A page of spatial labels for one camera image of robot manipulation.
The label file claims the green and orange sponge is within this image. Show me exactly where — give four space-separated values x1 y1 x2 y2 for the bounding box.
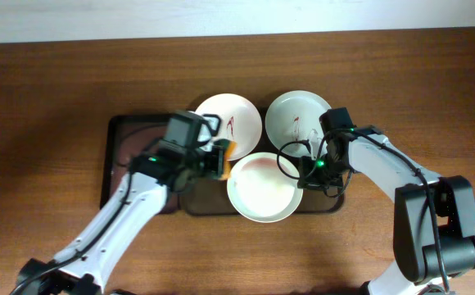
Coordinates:
213 139 237 180

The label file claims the white plate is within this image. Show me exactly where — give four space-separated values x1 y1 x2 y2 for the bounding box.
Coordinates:
227 152 303 223
265 90 331 157
195 93 262 161

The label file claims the white plate front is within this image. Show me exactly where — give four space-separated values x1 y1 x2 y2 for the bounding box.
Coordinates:
227 152 303 223

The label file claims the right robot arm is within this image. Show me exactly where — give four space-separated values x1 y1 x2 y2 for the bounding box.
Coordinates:
297 107 475 295

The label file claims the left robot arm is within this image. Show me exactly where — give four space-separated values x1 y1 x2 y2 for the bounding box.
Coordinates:
12 111 233 294

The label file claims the large brown serving tray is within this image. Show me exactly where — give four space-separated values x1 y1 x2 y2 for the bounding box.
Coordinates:
179 107 346 217

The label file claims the black small sponge tray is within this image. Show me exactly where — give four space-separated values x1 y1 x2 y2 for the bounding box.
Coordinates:
99 114 171 209

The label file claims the right black cable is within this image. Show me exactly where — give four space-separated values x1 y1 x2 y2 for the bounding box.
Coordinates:
276 129 451 294

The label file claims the black cable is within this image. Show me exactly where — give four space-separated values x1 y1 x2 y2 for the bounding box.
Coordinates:
276 129 451 294
114 122 171 169

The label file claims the left black cable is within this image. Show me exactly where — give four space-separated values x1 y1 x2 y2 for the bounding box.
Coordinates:
114 122 171 169

